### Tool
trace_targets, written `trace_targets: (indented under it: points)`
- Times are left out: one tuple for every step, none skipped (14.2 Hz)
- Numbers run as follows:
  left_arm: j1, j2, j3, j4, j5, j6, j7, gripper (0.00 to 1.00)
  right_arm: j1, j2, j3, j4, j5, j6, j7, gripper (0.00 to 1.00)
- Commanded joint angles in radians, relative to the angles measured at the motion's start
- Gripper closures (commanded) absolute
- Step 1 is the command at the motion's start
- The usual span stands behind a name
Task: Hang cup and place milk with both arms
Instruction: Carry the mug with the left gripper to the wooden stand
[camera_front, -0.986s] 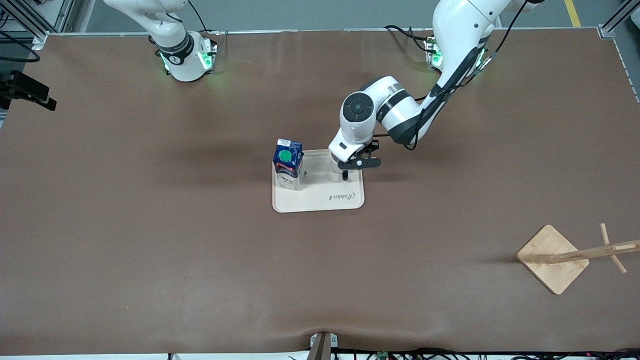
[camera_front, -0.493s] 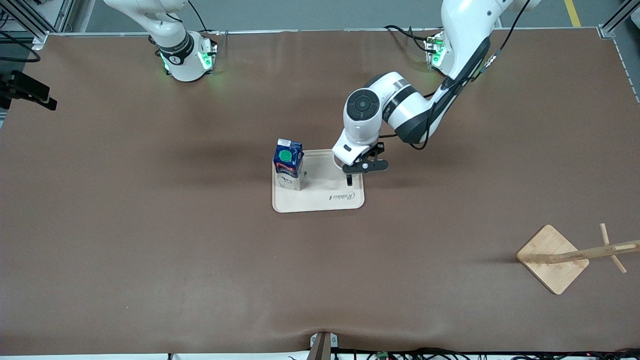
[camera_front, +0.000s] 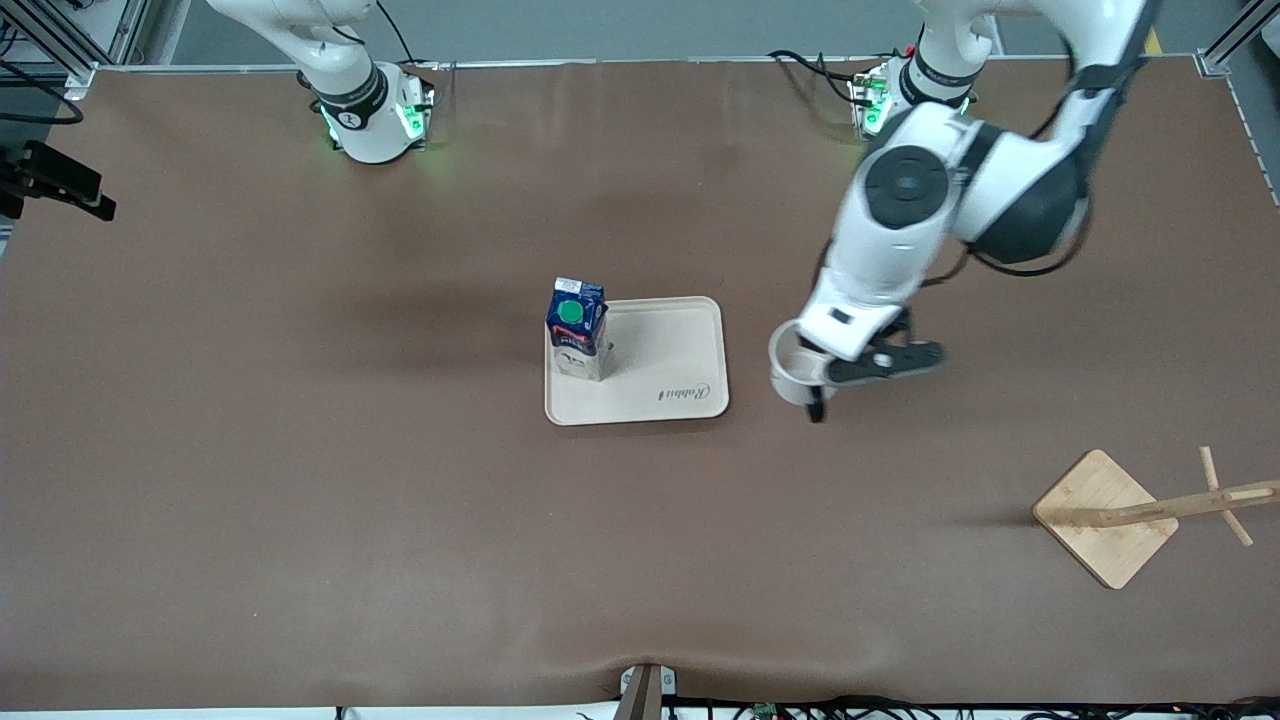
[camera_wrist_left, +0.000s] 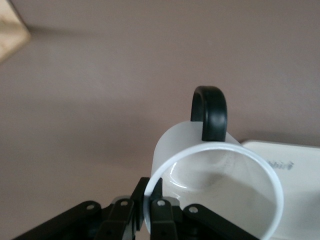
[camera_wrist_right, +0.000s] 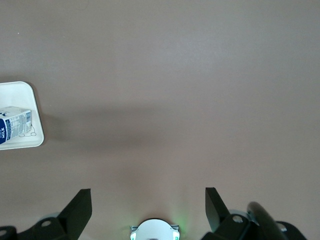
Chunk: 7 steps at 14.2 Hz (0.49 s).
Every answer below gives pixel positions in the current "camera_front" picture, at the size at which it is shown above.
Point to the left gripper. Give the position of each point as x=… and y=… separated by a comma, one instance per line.
x=816, y=405

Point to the blue milk carton green cap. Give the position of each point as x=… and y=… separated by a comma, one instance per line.
x=577, y=340

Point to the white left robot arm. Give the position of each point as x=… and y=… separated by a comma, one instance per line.
x=900, y=250

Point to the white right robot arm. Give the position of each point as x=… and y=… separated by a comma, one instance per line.
x=350, y=95

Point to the wooden cup hanging stand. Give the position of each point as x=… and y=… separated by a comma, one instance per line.
x=1105, y=545

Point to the cream plastic tray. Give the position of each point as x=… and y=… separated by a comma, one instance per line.
x=660, y=370

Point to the small green circuit board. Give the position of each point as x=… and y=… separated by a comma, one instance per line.
x=766, y=711

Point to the brown table mat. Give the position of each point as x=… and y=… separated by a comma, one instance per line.
x=300, y=500

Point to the aluminium frame post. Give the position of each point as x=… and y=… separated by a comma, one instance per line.
x=1230, y=45
x=100, y=35

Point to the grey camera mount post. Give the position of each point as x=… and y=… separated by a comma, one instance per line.
x=645, y=692

